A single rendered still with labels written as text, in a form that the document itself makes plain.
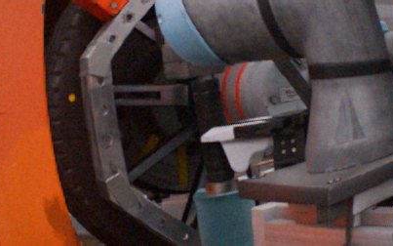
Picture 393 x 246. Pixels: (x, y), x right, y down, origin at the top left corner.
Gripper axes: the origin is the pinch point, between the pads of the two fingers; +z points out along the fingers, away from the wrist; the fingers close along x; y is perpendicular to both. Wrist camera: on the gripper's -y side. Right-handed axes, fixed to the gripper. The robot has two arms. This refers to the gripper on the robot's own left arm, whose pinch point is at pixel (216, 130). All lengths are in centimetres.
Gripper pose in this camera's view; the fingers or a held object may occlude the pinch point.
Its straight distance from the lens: 159.4
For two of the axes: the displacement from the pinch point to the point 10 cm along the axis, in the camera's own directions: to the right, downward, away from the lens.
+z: -9.1, 1.2, 3.9
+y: 1.6, 9.8, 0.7
